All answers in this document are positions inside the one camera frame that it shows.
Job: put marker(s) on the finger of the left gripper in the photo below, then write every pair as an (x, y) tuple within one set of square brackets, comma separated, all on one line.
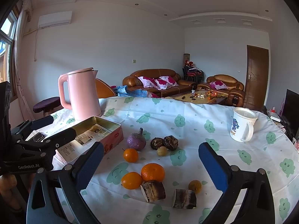
[(52, 143), (23, 130)]

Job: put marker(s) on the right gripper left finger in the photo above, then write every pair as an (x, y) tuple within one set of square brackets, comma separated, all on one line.
[(43, 203)]

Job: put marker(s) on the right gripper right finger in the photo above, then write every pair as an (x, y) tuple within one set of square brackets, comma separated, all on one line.
[(257, 205)]

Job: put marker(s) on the brown-yellow passion fruit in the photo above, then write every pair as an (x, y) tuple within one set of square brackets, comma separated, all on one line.
[(196, 186)]

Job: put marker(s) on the sugarcane piece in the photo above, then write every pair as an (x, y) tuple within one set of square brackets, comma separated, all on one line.
[(153, 191), (184, 199)]

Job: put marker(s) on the small orange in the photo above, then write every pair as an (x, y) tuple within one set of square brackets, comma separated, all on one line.
[(130, 155)]

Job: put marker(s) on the purple round turnip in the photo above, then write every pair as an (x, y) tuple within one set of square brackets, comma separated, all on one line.
[(137, 141)]

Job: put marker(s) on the large orange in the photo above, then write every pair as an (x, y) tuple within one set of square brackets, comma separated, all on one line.
[(153, 172)]

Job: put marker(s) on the small yellow round fruit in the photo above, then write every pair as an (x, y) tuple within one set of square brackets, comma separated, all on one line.
[(162, 151)]

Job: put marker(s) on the person's left hand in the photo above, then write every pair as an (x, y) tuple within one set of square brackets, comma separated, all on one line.
[(7, 183)]

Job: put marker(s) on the dark purple round stool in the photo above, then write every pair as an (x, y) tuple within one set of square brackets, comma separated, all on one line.
[(48, 106)]

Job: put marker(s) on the pink electric kettle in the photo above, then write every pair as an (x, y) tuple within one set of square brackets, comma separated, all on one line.
[(77, 92)]

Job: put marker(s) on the pink metal tin box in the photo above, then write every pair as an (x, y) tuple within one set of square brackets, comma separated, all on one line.
[(89, 131)]

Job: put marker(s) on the orange wooden chair back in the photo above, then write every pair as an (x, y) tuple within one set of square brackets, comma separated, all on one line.
[(103, 89)]

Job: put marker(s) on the white mug blue print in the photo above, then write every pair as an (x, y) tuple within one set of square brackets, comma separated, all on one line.
[(242, 126)]

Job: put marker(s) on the blue clothing pile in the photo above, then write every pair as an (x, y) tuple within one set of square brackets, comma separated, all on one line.
[(123, 91)]

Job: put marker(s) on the black television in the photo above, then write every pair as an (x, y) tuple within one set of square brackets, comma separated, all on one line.
[(290, 113)]

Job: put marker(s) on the white cloud-print tablecloth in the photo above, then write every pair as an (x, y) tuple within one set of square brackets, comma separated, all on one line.
[(192, 125)]

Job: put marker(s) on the wooden coffee table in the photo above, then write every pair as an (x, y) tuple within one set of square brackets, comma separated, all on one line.
[(201, 97)]

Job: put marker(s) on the brown leather long sofa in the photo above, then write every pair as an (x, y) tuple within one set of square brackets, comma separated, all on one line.
[(161, 82)]

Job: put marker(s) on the brown leather armchair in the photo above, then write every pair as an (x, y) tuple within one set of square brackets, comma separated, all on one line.
[(228, 85)]

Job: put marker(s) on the brown wooden door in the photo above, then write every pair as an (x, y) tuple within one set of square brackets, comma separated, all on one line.
[(256, 78)]

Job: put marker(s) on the stacked dark chairs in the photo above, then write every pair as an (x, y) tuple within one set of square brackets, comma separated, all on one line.
[(192, 73)]

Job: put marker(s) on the window with frame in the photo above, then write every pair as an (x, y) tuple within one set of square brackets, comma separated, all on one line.
[(8, 29)]

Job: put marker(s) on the white wall air conditioner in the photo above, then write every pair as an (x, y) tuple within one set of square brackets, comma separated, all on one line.
[(54, 19)]

